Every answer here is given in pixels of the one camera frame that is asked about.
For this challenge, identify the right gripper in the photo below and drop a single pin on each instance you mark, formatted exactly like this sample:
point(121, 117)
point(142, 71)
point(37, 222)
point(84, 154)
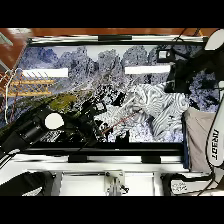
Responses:
point(179, 78)

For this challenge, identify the blue garment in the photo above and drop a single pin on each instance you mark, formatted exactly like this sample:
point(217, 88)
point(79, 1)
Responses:
point(185, 146)

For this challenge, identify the zebra striped shirt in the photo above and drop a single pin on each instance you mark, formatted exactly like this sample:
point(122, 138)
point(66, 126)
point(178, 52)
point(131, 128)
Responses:
point(160, 110)

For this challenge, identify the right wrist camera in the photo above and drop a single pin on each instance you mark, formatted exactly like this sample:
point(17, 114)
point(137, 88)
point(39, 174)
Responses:
point(164, 55)

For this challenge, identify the brown clothes hanger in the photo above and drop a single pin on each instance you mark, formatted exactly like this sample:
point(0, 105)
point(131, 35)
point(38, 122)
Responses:
point(121, 121)

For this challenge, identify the grey garment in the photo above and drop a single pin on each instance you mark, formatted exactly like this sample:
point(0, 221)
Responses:
point(200, 136)

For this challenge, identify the wooden rack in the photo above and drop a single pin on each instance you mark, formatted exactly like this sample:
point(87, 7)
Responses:
point(30, 88)

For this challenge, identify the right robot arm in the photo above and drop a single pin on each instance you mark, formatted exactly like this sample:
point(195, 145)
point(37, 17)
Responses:
point(216, 140)

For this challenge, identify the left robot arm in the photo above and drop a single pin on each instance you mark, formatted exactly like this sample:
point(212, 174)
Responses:
point(31, 128)

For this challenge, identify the silver frame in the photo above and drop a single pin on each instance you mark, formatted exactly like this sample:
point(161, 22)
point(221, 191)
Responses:
point(100, 166)

